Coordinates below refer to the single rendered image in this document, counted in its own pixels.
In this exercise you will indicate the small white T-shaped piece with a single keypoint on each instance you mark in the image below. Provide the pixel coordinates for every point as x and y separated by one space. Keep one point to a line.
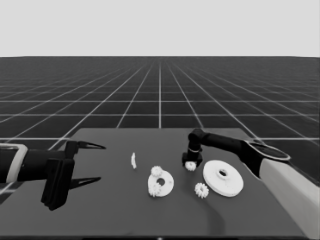
133 161

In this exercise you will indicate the large thick white disc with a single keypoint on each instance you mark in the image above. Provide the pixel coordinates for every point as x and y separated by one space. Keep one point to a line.
213 175

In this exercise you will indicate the white round carrier with pins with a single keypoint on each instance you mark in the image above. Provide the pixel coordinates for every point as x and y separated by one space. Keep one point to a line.
168 185

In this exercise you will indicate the small white toothed gear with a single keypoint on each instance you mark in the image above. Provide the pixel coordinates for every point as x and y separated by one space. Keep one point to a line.
159 172
192 167

